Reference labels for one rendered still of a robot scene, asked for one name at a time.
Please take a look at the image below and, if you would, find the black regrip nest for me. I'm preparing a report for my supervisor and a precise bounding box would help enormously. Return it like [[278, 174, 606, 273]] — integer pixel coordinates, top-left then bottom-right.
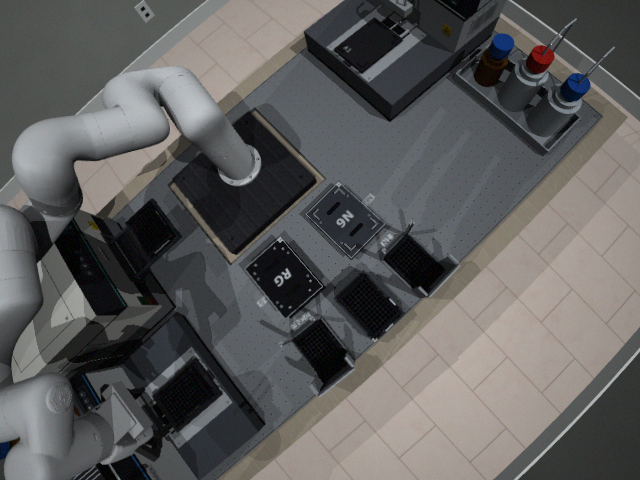
[[245, 237, 326, 320]]

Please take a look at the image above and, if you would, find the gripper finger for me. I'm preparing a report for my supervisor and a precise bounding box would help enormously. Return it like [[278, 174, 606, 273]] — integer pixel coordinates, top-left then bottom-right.
[[100, 384, 145, 402], [135, 423, 173, 462]]

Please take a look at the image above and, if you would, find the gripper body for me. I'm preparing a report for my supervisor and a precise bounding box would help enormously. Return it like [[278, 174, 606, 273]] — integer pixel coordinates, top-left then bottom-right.
[[85, 401, 154, 465]]

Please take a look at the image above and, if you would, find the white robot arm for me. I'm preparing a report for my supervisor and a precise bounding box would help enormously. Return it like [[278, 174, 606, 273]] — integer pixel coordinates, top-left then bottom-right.
[[0, 66, 262, 480]]

